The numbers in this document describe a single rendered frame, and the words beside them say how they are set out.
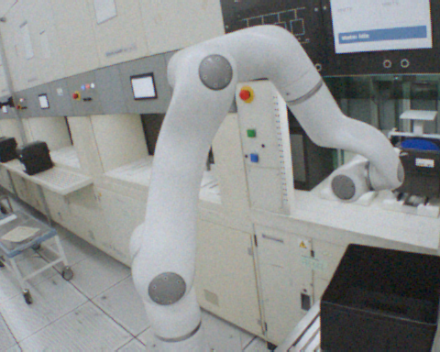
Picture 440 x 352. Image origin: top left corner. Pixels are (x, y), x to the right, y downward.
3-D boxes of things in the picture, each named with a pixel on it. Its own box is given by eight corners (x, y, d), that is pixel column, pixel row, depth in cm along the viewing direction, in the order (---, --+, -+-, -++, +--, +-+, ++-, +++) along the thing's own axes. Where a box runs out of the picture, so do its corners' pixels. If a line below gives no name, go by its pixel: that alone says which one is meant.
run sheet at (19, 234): (-3, 238, 253) (-4, 237, 252) (19, 225, 273) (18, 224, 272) (20, 242, 240) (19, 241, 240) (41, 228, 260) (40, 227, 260)
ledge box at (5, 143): (-6, 162, 388) (-12, 142, 379) (15, 155, 407) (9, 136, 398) (1, 164, 368) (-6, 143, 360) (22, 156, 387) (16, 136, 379)
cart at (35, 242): (-5, 268, 300) (-24, 225, 284) (40, 245, 335) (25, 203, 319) (28, 307, 236) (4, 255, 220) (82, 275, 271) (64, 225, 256)
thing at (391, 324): (347, 287, 104) (348, 242, 98) (435, 303, 88) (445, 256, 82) (317, 348, 83) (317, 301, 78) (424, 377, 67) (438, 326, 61)
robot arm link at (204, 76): (177, 274, 79) (192, 318, 64) (126, 270, 75) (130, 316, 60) (226, 55, 68) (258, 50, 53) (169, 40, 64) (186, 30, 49)
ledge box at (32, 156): (20, 172, 308) (12, 147, 299) (47, 163, 325) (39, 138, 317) (27, 177, 286) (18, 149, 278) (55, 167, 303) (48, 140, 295)
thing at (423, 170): (379, 198, 127) (378, 120, 115) (394, 177, 139) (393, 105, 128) (443, 209, 110) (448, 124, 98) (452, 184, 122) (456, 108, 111)
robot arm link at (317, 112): (356, 60, 62) (410, 169, 74) (292, 82, 75) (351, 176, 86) (344, 84, 58) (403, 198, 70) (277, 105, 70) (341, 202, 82)
